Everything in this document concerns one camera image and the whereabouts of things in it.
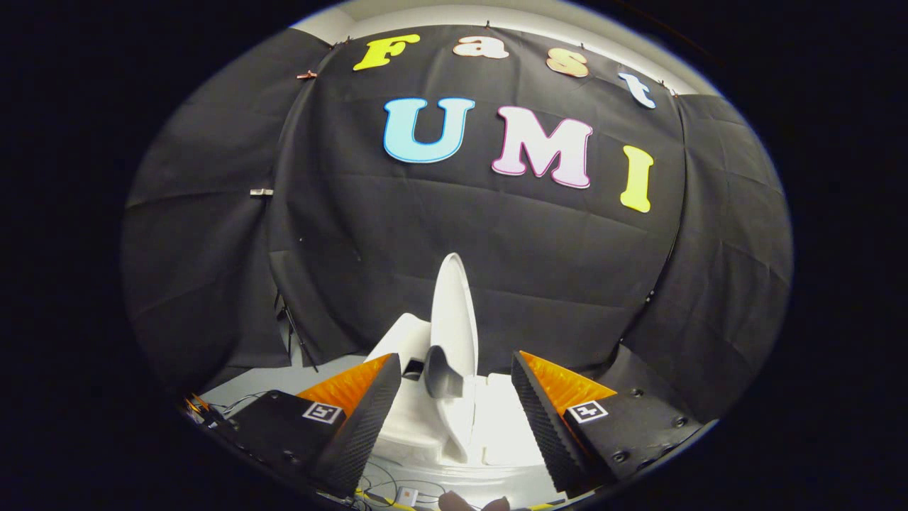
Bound thin black cables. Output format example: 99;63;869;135
355;461;448;510

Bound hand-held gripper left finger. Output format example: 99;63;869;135
211;353;402;499

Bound black backdrop cloth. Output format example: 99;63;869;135
121;25;794;427

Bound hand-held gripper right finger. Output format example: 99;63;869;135
512;350;703;495

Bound black stand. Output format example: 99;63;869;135
275;290;320;373

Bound white toilet tank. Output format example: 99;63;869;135
365;312;455;466

